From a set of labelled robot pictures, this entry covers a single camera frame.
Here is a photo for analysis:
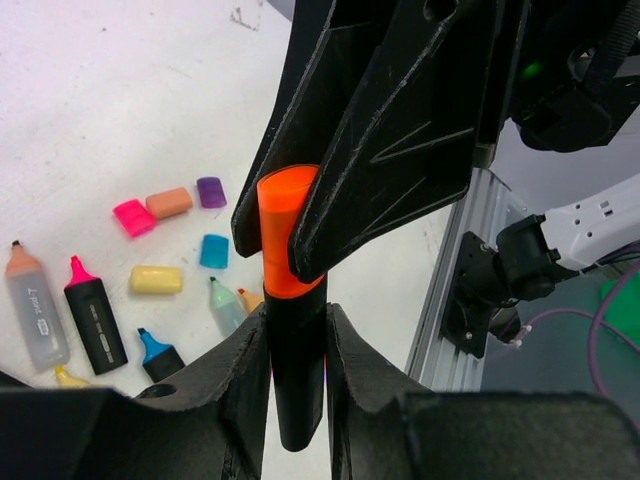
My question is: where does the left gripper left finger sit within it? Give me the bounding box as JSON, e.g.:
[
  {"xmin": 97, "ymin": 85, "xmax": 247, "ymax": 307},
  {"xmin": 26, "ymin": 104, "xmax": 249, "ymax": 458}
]
[{"xmin": 1, "ymin": 310, "xmax": 270, "ymax": 479}]

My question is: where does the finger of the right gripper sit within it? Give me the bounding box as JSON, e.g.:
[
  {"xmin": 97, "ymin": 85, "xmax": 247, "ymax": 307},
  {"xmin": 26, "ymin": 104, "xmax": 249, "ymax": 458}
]
[
  {"xmin": 290, "ymin": 1, "xmax": 500, "ymax": 281},
  {"xmin": 231, "ymin": 0, "xmax": 396, "ymax": 257}
]

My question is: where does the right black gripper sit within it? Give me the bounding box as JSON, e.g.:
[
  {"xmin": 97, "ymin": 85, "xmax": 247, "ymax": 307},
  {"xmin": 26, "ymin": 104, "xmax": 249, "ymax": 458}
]
[{"xmin": 479, "ymin": 1, "xmax": 639, "ymax": 153}]

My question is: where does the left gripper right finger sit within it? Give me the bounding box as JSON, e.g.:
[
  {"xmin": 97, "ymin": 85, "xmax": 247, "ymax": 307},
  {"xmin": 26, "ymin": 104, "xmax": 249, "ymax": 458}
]
[{"xmin": 326, "ymin": 304, "xmax": 639, "ymax": 479}]

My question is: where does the blue black highlighter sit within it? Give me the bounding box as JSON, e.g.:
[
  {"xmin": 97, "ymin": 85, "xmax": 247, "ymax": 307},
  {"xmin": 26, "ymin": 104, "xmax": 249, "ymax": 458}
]
[{"xmin": 137, "ymin": 328, "xmax": 186, "ymax": 383}]

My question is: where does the pastel green highlighter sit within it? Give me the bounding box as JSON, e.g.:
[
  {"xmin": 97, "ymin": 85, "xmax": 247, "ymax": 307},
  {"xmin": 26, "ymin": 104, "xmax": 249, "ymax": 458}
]
[{"xmin": 209, "ymin": 276, "xmax": 246, "ymax": 337}]

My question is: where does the pastel orange highlighter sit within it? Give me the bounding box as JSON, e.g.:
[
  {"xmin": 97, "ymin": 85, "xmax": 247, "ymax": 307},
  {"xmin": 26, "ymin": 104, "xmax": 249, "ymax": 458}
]
[{"xmin": 238, "ymin": 288, "xmax": 264, "ymax": 314}]

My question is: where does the orange cap black highlighter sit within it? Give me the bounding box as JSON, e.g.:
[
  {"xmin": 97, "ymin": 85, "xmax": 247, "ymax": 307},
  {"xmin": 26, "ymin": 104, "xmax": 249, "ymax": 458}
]
[{"xmin": 257, "ymin": 165, "xmax": 327, "ymax": 452}]

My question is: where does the pastel yellow highlighter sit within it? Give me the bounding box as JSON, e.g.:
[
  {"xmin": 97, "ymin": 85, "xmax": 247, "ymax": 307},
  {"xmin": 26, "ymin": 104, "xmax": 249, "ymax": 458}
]
[{"xmin": 54, "ymin": 366, "xmax": 92, "ymax": 388}]

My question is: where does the pastel yellow cap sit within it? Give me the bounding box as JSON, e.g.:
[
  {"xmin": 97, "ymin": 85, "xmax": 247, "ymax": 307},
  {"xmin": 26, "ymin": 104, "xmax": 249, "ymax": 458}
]
[{"xmin": 129, "ymin": 265, "xmax": 183, "ymax": 295}]

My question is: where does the blue cap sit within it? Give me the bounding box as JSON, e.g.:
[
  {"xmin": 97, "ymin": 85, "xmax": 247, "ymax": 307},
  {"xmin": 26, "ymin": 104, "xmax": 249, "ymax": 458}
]
[{"xmin": 199, "ymin": 234, "xmax": 229, "ymax": 269}]

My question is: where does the pink cap black highlighter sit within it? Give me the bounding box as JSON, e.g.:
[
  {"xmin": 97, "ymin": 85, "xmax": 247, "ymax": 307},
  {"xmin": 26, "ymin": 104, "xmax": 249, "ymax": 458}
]
[{"xmin": 64, "ymin": 256, "xmax": 128, "ymax": 376}]

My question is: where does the peach cap clear highlighter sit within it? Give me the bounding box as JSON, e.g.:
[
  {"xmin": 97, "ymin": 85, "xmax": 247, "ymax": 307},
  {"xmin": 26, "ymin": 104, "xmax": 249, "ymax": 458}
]
[{"xmin": 5, "ymin": 240, "xmax": 70, "ymax": 371}]

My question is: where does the purple cap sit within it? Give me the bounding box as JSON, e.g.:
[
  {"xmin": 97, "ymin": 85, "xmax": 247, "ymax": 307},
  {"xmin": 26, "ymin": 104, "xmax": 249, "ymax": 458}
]
[{"xmin": 196, "ymin": 176, "xmax": 227, "ymax": 209}]

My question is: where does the green plastic object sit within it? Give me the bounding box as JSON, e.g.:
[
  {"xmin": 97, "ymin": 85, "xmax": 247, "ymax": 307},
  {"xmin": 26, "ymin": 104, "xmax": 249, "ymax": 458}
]
[{"xmin": 604, "ymin": 274, "xmax": 640, "ymax": 346}]

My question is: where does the aluminium rail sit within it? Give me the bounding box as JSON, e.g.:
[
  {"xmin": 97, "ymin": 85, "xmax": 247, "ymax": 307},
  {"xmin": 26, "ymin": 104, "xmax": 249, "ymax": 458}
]
[{"xmin": 405, "ymin": 169, "xmax": 528, "ymax": 392}]

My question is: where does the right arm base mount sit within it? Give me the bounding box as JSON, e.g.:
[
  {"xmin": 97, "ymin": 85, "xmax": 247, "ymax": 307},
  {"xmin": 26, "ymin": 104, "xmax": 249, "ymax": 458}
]
[{"xmin": 440, "ymin": 231, "xmax": 515, "ymax": 359}]

